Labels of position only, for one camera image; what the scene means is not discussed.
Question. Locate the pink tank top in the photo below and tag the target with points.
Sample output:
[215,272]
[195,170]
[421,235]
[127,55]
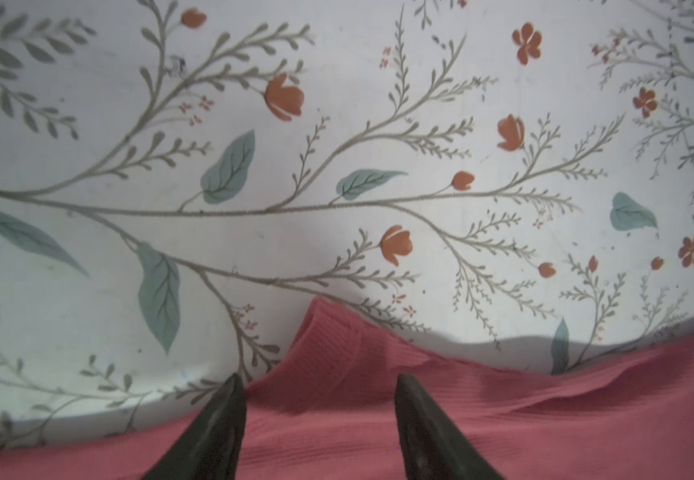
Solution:
[352,401]

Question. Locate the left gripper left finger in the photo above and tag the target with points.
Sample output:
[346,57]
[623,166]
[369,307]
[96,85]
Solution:
[209,448]

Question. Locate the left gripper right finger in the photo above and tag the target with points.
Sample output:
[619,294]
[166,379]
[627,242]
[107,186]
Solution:
[432,446]

